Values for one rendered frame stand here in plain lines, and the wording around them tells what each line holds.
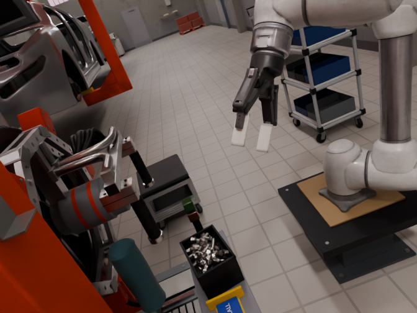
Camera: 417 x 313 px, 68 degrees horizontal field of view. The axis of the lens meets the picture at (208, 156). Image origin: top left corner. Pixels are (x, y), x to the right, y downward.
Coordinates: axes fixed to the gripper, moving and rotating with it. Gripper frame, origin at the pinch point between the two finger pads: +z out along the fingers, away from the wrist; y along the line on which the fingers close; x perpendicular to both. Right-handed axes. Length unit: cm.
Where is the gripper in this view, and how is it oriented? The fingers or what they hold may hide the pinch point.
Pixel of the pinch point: (251, 144)
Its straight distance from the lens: 71.4
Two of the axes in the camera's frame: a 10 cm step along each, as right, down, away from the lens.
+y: -5.3, -0.8, -8.5
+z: -1.8, 9.8, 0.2
